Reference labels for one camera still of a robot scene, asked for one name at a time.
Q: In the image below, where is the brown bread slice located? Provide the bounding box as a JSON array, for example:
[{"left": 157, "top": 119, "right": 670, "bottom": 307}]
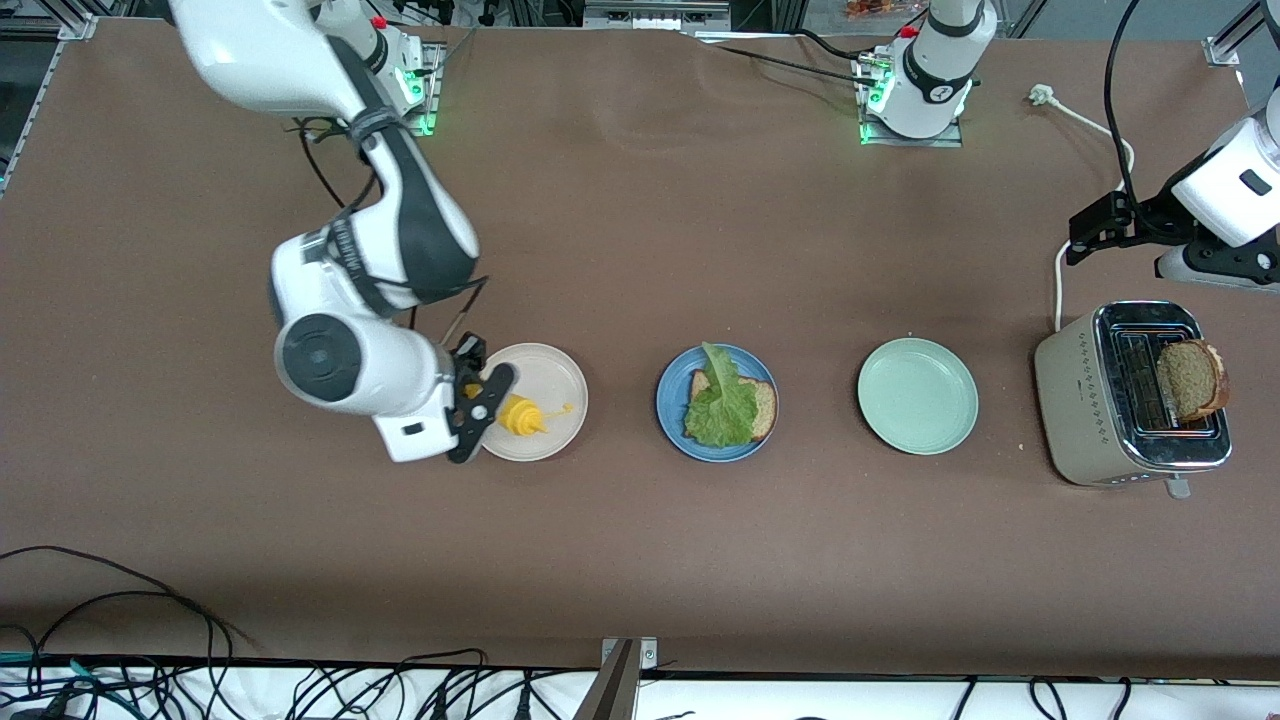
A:
[
  {"left": 686, "top": 370, "right": 780, "bottom": 444},
  {"left": 1156, "top": 340, "right": 1231, "bottom": 423}
]

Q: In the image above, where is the yellow mustard squeeze bottle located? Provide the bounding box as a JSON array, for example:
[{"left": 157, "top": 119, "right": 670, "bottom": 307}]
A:
[{"left": 463, "top": 385, "right": 576, "bottom": 438}]

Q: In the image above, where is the green lettuce leaf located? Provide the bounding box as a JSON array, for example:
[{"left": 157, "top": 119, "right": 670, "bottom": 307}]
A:
[{"left": 684, "top": 341, "right": 763, "bottom": 449}]

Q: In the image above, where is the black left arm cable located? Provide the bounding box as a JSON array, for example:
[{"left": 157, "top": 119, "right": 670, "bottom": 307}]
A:
[{"left": 1104, "top": 0, "right": 1151, "bottom": 226}]

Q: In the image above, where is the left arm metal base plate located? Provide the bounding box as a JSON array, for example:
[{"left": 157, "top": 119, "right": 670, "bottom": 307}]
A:
[{"left": 858, "top": 50, "right": 964, "bottom": 149}]

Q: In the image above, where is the blue round plate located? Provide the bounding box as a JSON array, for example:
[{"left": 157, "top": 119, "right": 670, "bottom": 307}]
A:
[{"left": 656, "top": 344, "right": 780, "bottom": 463}]

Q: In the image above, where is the beige round plate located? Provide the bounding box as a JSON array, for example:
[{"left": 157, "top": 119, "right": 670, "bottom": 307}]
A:
[{"left": 466, "top": 343, "right": 589, "bottom": 463}]

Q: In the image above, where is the aluminium corner profile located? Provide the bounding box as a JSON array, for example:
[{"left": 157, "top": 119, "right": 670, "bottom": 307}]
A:
[{"left": 1203, "top": 0, "right": 1263, "bottom": 69}]

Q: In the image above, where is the green round plate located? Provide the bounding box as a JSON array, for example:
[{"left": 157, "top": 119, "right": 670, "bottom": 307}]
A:
[{"left": 857, "top": 338, "right": 980, "bottom": 456}]

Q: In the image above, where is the aluminium table edge profile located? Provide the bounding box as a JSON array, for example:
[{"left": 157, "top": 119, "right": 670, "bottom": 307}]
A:
[{"left": 0, "top": 12, "right": 101, "bottom": 196}]

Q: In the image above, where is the dark aluminium beam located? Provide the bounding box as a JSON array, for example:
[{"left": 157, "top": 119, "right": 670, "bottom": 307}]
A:
[{"left": 572, "top": 640, "right": 641, "bottom": 720}]

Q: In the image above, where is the beige chrome toaster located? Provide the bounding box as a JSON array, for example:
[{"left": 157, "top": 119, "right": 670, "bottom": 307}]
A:
[{"left": 1034, "top": 300, "right": 1233, "bottom": 499}]

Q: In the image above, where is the black base cable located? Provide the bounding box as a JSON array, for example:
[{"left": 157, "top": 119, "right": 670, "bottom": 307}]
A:
[
  {"left": 790, "top": 28, "right": 866, "bottom": 59},
  {"left": 712, "top": 44, "right": 881, "bottom": 87}
]

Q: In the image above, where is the white toaster power cord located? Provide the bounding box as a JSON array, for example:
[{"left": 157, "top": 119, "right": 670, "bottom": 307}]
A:
[{"left": 1030, "top": 84, "right": 1136, "bottom": 333}]

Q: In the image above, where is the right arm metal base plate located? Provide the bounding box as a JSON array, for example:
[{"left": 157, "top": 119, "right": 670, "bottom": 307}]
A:
[{"left": 395, "top": 42, "right": 446, "bottom": 137}]

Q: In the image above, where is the black looping cable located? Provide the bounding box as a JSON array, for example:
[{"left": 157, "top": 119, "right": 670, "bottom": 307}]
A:
[
  {"left": 30, "top": 590, "right": 219, "bottom": 693},
  {"left": 0, "top": 545, "right": 241, "bottom": 661}
]

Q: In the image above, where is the grey metal box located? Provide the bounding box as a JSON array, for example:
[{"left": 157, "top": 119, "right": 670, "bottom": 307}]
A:
[{"left": 583, "top": 0, "right": 732, "bottom": 31}]

